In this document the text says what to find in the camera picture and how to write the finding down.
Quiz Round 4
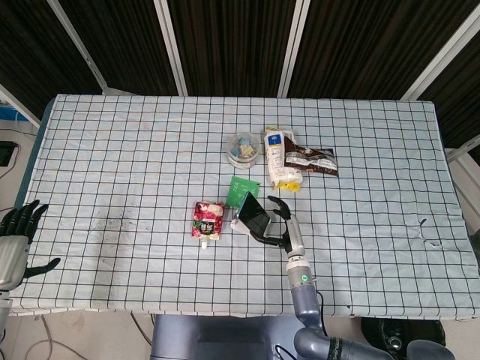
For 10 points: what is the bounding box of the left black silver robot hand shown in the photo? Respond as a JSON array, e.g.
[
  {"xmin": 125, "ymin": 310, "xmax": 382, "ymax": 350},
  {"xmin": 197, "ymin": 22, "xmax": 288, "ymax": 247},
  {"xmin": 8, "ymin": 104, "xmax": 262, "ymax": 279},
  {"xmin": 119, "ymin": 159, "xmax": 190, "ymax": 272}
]
[{"xmin": 0, "ymin": 199, "xmax": 62, "ymax": 292}]

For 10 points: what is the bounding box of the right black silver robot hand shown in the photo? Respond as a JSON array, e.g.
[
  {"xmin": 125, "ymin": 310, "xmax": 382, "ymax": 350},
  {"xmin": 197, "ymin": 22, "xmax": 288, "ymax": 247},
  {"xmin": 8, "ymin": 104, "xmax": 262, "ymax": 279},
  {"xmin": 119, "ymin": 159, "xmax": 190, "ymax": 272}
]
[{"xmin": 251, "ymin": 195, "xmax": 305, "ymax": 262}]

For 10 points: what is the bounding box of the black smartphone blue edge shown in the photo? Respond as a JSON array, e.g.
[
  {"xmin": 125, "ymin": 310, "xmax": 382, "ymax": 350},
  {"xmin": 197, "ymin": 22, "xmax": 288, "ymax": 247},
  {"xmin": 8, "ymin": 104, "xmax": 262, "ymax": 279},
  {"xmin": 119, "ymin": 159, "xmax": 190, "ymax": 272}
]
[{"xmin": 236, "ymin": 191, "xmax": 272, "ymax": 239}]

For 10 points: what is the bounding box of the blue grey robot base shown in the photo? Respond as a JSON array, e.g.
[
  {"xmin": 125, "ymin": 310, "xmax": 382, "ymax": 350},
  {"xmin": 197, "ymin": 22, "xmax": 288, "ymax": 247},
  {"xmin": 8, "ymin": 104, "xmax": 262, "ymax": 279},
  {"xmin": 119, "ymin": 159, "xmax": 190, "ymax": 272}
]
[{"xmin": 149, "ymin": 313, "xmax": 312, "ymax": 360}]

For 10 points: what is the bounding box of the white folding phone stand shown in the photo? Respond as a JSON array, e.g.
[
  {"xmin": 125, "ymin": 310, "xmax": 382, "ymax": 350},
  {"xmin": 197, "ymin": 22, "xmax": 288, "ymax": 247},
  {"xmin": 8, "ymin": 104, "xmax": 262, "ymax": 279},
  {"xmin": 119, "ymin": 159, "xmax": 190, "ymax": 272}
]
[{"xmin": 229, "ymin": 212, "xmax": 263, "ymax": 238}]

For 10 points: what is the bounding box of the green sachet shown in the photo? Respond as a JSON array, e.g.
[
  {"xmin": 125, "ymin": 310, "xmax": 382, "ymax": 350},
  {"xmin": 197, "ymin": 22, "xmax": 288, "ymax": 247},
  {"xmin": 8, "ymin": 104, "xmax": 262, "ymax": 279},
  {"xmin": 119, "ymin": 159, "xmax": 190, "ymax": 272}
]
[{"xmin": 226, "ymin": 175, "xmax": 261, "ymax": 209}]

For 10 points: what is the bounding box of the brown snack package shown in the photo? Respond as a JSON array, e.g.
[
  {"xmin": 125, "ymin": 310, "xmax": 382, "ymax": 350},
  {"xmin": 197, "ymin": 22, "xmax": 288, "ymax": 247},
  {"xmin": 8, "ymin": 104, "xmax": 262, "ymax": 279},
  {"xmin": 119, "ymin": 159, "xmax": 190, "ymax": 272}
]
[{"xmin": 283, "ymin": 135, "xmax": 340, "ymax": 177}]

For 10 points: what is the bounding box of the white yellow snack package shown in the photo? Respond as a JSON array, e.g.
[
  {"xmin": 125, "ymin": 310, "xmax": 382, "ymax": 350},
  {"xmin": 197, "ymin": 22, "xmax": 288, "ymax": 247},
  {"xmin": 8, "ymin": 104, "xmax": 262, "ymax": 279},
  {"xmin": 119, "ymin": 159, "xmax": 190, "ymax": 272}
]
[{"xmin": 262, "ymin": 127, "xmax": 303, "ymax": 193}]

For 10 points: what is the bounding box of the red spouted drink pouch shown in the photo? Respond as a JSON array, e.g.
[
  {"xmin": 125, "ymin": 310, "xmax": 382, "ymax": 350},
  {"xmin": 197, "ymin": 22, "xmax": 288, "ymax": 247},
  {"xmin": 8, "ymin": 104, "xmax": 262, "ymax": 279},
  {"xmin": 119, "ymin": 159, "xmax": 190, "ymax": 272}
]
[{"xmin": 191, "ymin": 201, "xmax": 226, "ymax": 251}]

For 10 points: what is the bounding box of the clear jar of coloured clips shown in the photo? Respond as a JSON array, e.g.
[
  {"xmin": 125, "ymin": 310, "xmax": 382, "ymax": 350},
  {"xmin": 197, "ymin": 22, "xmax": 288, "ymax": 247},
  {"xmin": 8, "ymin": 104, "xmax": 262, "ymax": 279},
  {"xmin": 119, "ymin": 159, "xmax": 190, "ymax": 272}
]
[{"xmin": 226, "ymin": 131, "xmax": 263, "ymax": 170}]

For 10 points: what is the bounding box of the black monitor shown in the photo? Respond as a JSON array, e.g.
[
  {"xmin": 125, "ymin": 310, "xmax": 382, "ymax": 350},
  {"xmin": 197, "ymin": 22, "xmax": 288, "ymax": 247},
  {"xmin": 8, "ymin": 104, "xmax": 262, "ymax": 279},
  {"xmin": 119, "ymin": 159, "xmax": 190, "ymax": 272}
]
[{"xmin": 0, "ymin": 141, "xmax": 19, "ymax": 168}]

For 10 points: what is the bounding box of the blue padded table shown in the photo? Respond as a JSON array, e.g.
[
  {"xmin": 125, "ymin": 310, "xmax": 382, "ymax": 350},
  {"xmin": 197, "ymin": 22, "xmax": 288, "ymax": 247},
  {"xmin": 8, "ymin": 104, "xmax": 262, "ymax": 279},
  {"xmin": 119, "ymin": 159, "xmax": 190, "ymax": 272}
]
[{"xmin": 14, "ymin": 97, "xmax": 57, "ymax": 211}]

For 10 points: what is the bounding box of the blue checkered tablecloth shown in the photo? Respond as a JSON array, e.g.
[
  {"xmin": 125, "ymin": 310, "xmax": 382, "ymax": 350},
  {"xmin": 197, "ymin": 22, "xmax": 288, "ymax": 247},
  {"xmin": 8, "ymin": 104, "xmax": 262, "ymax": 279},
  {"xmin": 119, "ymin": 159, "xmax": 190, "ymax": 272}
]
[{"xmin": 5, "ymin": 93, "xmax": 480, "ymax": 322}]

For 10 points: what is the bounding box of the blue plastic bin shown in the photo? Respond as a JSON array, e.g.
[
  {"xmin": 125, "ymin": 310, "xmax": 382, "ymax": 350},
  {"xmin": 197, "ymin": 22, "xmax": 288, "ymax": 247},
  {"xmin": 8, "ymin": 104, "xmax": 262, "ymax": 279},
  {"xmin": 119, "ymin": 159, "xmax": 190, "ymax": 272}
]
[{"xmin": 0, "ymin": 106, "xmax": 24, "ymax": 122}]

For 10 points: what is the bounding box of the grey floor cable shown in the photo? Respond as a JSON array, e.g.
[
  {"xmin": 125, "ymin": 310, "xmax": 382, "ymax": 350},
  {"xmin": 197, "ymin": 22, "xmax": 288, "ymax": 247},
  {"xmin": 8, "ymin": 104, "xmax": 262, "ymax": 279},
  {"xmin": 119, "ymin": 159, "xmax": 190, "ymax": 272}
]
[{"xmin": 0, "ymin": 310, "xmax": 65, "ymax": 360}]

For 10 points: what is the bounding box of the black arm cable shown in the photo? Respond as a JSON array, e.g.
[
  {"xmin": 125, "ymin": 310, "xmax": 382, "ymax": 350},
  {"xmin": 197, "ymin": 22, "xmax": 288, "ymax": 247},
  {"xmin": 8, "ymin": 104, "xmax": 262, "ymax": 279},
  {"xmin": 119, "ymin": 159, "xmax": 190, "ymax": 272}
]
[{"xmin": 312, "ymin": 276, "xmax": 329, "ymax": 337}]

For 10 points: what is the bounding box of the white partition post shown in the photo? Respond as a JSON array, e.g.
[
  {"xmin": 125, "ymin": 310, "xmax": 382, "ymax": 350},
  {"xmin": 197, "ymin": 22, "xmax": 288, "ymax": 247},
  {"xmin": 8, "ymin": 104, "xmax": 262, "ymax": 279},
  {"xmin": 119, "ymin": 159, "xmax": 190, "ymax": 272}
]
[
  {"xmin": 47, "ymin": 0, "xmax": 113, "ymax": 95},
  {"xmin": 153, "ymin": 0, "xmax": 188, "ymax": 97},
  {"xmin": 0, "ymin": 84, "xmax": 42, "ymax": 127},
  {"xmin": 277, "ymin": 0, "xmax": 314, "ymax": 98},
  {"xmin": 400, "ymin": 7, "xmax": 480, "ymax": 102}
]

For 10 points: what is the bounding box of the white metal frame bar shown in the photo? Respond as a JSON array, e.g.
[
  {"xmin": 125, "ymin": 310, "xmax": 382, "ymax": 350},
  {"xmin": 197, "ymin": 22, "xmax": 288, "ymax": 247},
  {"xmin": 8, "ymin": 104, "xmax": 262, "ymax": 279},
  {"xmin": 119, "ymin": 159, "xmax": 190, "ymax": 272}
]
[{"xmin": 445, "ymin": 142, "xmax": 480, "ymax": 177}]

